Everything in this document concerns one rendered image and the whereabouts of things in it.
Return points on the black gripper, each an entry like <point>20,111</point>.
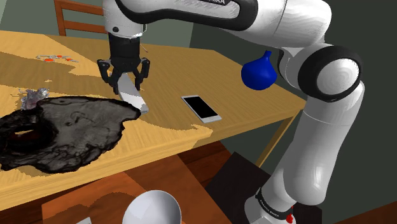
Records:
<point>125,51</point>

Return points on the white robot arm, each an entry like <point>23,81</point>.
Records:
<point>310,173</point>

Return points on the brown wooden chair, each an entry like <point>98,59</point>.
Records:
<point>66,14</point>

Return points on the white phone with black screen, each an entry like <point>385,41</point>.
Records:
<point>201,108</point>

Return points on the small grey and red object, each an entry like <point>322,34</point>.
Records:
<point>55,58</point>

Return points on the white bowl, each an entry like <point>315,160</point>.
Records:
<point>153,209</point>

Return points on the dark robot stand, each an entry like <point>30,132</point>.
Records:
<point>235,183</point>

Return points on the blue round vase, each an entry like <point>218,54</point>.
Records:
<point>258,75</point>

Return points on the brown wooden low table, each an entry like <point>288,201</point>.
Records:
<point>161,183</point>

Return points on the flat grey remote control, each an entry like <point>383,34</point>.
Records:
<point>133,93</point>

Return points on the dark grey lumpy flat object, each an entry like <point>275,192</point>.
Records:
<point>74,133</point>

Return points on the crumpled silver object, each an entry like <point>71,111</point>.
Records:
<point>32,98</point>

